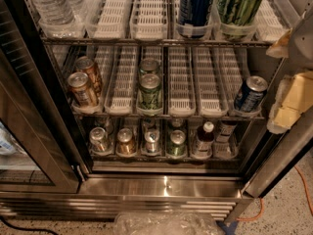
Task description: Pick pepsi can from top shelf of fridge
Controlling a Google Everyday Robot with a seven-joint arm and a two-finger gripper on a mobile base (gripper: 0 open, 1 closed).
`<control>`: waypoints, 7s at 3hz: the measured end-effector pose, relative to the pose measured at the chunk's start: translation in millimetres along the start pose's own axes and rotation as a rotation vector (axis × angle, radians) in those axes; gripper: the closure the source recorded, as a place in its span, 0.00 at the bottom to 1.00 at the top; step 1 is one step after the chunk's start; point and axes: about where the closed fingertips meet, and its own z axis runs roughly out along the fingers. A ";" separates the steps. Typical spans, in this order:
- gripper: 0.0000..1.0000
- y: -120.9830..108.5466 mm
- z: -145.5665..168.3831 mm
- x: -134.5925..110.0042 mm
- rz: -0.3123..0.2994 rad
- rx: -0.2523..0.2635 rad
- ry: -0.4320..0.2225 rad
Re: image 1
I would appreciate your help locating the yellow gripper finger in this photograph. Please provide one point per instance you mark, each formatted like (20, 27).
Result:
(280, 49)
(293, 98)

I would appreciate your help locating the silver red can bottom shelf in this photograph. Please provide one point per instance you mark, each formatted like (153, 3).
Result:
(152, 141)

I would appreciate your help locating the green can top shelf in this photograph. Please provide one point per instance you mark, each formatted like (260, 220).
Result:
(237, 17)

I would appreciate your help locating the copper can bottom shelf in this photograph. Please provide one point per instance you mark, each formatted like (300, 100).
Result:
(126, 141)

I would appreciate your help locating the clear water bottle front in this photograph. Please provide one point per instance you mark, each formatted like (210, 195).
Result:
(54, 12)

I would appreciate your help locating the clear plastic bag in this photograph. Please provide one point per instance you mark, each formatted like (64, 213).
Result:
(165, 223)

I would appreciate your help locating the dark bottle white label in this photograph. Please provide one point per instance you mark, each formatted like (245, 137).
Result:
(224, 130)

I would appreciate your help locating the green can front middle shelf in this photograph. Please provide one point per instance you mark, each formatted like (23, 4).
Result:
(149, 92)

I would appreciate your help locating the green can shelf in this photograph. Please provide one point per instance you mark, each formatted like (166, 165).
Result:
(177, 140)
(237, 17)
(148, 65)
(149, 92)

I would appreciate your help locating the green can bottom shelf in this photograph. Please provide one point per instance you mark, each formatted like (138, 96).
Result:
(177, 140)

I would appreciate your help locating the glass fridge door left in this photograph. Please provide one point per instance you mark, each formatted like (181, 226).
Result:
(28, 111)

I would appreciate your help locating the silver can bottom shelf left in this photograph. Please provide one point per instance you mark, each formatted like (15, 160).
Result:
(99, 139)

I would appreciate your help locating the gold can front middle shelf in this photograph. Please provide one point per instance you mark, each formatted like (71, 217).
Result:
(80, 85)

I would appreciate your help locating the blue pepsi can top shelf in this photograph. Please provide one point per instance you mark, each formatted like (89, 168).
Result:
(193, 18)

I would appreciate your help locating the steel fridge door right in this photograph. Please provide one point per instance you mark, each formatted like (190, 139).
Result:
(291, 145)

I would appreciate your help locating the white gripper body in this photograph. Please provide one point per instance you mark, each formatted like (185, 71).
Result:
(303, 39)

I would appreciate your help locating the brown bottle white cap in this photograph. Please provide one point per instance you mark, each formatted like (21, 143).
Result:
(204, 138)

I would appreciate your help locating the steel fridge cabinet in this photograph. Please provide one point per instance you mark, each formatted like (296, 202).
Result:
(200, 78)

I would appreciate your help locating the blue can middle shelf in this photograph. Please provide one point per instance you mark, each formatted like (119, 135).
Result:
(251, 93)

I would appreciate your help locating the green can rear middle shelf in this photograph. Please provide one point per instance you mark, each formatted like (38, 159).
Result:
(148, 65)

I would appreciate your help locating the gold can rear middle shelf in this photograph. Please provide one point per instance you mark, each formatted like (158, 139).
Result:
(90, 67)

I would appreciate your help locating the gold can shelf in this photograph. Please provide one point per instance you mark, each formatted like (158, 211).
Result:
(90, 67)
(80, 85)

